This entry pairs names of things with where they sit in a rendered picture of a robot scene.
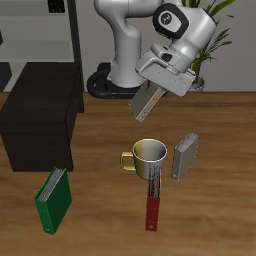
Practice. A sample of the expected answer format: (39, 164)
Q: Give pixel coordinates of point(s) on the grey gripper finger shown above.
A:
(149, 87)

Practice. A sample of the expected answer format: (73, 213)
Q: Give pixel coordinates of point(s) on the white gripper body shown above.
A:
(166, 77)

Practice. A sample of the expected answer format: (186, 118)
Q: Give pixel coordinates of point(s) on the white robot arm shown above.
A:
(128, 46)

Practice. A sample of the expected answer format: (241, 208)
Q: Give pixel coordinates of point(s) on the black binders on shelf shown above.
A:
(56, 5)

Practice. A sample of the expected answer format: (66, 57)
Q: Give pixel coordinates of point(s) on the white background shelf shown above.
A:
(36, 33)

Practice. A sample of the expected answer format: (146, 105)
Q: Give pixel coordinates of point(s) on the green book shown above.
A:
(56, 205)

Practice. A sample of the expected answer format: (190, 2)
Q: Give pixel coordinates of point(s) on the green pot plant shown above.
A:
(213, 43)

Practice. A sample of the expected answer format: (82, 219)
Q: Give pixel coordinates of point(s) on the yellow and white mug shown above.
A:
(148, 164)

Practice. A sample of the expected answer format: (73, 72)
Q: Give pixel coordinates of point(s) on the dark brown desk caddy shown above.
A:
(36, 116)

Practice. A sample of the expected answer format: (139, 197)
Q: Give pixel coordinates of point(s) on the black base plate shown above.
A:
(95, 90)

